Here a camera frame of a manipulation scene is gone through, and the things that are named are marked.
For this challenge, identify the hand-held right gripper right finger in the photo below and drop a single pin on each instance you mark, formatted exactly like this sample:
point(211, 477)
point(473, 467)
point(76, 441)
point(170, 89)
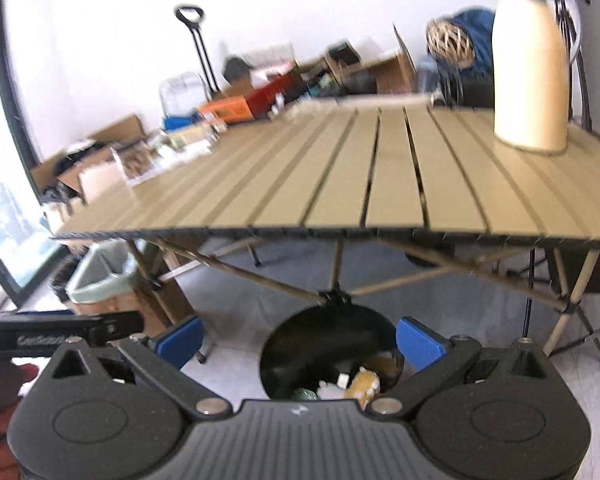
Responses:
point(417, 342)

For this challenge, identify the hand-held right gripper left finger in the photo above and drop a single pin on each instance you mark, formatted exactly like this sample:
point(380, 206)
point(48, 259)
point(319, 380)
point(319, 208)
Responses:
point(182, 340)

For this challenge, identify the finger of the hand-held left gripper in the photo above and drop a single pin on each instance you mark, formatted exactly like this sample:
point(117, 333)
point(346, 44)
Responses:
point(122, 323)

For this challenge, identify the yellow plush toy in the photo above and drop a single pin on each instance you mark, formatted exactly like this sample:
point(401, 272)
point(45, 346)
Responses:
point(362, 385)

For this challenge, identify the black round bin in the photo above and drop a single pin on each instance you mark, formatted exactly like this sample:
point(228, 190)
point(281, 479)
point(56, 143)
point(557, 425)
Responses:
point(310, 345)

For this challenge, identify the person's left hand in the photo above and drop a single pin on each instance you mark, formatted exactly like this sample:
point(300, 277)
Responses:
point(0, 460)

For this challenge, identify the cardboard box with green liner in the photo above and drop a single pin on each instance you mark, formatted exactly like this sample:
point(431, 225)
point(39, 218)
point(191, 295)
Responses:
point(100, 280)

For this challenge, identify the open plain cardboard box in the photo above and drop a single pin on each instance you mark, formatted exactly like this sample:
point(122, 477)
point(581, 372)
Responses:
point(100, 180)

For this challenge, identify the clear jar of nuts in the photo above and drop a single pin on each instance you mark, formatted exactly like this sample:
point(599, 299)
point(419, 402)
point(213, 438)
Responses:
point(135, 162)

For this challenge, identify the cardboard box with dark clothes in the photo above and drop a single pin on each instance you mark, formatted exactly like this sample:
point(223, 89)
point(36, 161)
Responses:
point(125, 127)

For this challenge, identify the small beige box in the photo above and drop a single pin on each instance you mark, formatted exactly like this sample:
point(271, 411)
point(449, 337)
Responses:
point(190, 137)

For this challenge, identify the blue box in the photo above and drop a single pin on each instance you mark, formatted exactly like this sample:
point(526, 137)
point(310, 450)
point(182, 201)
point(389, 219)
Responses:
point(180, 125)

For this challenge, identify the orange flat box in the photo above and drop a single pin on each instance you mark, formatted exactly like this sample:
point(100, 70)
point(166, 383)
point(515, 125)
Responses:
point(225, 107)

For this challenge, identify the tall flap cardboard box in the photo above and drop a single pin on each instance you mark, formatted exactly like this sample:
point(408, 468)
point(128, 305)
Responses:
point(390, 72)

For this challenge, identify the black bag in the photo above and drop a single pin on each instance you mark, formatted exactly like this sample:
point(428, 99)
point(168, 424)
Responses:
point(237, 67)

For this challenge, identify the yellow thermos jug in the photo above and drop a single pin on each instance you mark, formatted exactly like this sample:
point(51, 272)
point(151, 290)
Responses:
point(530, 85)

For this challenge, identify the black glossy box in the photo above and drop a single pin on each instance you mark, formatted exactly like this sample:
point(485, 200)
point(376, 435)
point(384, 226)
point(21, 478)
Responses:
point(342, 54)

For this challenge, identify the wicker ball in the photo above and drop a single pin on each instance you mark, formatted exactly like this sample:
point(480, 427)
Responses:
point(450, 42)

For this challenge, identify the dark blue backpack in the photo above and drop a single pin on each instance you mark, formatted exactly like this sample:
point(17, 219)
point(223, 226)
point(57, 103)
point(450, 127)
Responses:
point(480, 25)

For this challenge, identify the white metal tube frame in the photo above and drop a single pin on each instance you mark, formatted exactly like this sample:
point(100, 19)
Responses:
point(180, 95)

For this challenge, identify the black camera tripod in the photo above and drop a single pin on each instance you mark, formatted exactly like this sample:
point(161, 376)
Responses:
point(585, 100)

